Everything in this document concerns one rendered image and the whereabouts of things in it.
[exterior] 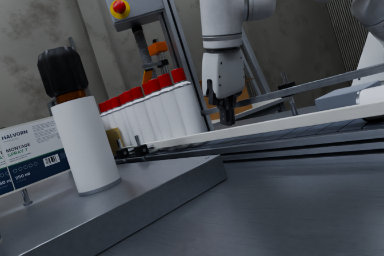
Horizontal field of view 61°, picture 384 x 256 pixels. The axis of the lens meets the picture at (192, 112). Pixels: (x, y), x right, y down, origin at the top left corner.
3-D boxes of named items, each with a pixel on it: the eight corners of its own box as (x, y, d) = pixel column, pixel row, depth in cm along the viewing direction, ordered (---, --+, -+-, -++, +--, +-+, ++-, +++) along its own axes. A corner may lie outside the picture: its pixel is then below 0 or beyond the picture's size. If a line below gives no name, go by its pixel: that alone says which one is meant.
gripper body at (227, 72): (224, 40, 76) (227, 87, 79) (193, 47, 69) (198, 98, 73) (251, 40, 71) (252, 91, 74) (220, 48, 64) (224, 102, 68)
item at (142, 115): (144, 155, 100) (123, 91, 99) (155, 150, 104) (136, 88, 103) (155, 152, 97) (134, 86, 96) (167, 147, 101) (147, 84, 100)
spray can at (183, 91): (187, 148, 86) (163, 74, 85) (202, 142, 89) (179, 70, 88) (198, 147, 82) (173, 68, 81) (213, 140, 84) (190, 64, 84)
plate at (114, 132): (111, 155, 116) (103, 131, 116) (113, 154, 117) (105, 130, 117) (124, 153, 109) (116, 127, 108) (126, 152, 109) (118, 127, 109)
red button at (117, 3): (112, 4, 98) (110, 1, 95) (124, 1, 99) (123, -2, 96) (116, 16, 98) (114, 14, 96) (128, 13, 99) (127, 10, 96)
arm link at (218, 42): (220, 32, 75) (222, 45, 76) (194, 36, 70) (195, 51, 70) (251, 31, 70) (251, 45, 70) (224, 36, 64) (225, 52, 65)
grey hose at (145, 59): (148, 89, 110) (129, 30, 110) (156, 87, 113) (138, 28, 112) (154, 87, 108) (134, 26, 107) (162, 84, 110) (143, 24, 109)
